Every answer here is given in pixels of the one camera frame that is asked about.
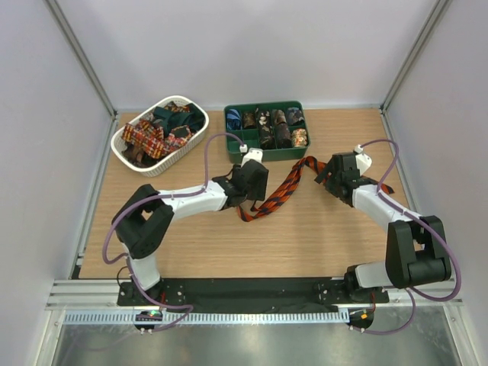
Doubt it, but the orange navy striped tie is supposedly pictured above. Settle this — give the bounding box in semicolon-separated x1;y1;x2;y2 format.
237;156;379;222

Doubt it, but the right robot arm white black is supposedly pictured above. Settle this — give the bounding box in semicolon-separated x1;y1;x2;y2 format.
316;152;452;302

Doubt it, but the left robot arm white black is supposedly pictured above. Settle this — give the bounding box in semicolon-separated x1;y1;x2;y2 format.
111;159;268;305

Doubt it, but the dark floral rolled tie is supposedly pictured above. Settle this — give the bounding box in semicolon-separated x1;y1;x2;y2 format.
255;108;275;149

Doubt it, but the beige red rolled tie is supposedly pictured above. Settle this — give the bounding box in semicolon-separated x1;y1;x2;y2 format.
291;128;308;148

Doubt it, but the green divided organizer tray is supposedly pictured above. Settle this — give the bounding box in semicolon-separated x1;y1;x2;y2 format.
223;101;311;163

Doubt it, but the brown camouflage rolled tie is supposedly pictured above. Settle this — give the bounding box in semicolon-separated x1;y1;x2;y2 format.
242;111;256;130

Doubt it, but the blue grey rolled tie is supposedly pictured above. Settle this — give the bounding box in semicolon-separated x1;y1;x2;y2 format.
286;107;305;126

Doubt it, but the dark green tie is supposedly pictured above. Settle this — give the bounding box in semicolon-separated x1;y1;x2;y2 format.
152;101;206;136

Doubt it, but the white plastic basket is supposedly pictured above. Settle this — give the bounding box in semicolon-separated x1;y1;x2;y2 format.
111;95;209;178

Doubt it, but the red yellow patterned tie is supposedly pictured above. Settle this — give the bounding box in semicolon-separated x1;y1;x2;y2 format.
121;119;193;159

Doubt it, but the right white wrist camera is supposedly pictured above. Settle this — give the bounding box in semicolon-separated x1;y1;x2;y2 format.
353;145;372;176

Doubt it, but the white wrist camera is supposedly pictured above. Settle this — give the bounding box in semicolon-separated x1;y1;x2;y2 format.
239;144;264;166
353;145;372;176

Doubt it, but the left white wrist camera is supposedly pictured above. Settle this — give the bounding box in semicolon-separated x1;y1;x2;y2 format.
239;144;264;166

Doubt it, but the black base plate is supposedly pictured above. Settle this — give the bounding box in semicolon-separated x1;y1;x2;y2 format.
117;276;390;314

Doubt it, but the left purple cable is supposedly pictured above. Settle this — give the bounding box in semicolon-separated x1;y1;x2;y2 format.
101;132;249;351

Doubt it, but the purple cable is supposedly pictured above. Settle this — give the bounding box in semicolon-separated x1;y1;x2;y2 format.
101;132;249;351
348;138;464;336

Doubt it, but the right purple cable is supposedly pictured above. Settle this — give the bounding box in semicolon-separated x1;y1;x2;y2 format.
348;138;464;336

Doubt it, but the slotted grey cable duct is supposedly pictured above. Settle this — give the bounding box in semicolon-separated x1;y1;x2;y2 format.
63;309;349;326

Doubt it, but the left aluminium frame post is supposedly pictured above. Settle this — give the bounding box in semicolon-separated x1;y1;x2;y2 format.
44;0;119;280

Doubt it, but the aluminium frame post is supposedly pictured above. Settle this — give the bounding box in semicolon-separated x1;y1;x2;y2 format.
380;0;454;279
44;0;119;280

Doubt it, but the right aluminium frame post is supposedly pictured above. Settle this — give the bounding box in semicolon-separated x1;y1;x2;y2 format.
380;0;454;279

